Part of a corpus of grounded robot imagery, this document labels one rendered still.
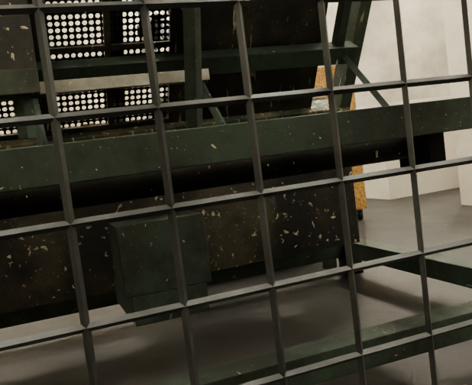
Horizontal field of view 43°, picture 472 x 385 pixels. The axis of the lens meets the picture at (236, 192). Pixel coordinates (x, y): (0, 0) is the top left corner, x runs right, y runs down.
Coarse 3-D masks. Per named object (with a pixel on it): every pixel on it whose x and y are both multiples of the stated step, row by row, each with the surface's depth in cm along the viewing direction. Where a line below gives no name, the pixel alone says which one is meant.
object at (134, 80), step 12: (168, 72) 209; (180, 72) 210; (204, 72) 213; (60, 84) 196; (72, 84) 198; (84, 84) 199; (96, 84) 200; (108, 84) 202; (120, 84) 203; (132, 84) 205; (144, 84) 206; (168, 84) 213
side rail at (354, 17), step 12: (360, 12) 268; (348, 24) 277; (360, 24) 272; (348, 36) 278; (360, 36) 276; (360, 48) 280; (336, 72) 293; (348, 72) 285; (336, 84) 295; (348, 84) 289; (336, 96) 297; (348, 96) 293
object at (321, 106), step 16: (272, 112) 286; (288, 112) 287; (304, 112) 289; (320, 112) 292; (128, 128) 262; (144, 128) 263; (176, 128) 267; (0, 144) 243; (16, 144) 244; (32, 144) 246
